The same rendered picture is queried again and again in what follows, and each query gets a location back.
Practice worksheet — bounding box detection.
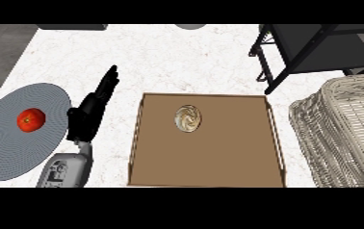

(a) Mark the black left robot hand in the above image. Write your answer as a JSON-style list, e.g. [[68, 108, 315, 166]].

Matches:
[[65, 64, 121, 144]]

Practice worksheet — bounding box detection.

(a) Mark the brown wooden tray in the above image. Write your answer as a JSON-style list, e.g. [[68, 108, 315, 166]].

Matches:
[[127, 92, 289, 189]]

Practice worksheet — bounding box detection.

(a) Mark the black tiered shelf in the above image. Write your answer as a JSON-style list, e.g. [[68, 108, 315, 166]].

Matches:
[[247, 23, 364, 95]]

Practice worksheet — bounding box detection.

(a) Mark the red tomato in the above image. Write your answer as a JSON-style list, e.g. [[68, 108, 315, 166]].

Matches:
[[16, 108, 47, 134]]

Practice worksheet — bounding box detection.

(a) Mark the round grey placemat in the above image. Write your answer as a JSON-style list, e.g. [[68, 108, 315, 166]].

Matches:
[[0, 82, 73, 182]]

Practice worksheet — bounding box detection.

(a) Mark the dark grey flat appliance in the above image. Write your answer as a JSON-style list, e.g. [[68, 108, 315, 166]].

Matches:
[[36, 23, 110, 32]]

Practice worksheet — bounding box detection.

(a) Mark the grey round object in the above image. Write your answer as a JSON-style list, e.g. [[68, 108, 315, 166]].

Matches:
[[173, 23, 209, 31]]

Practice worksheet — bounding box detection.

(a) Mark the pale wicker basket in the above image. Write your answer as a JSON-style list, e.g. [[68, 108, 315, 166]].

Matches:
[[287, 74, 364, 189]]

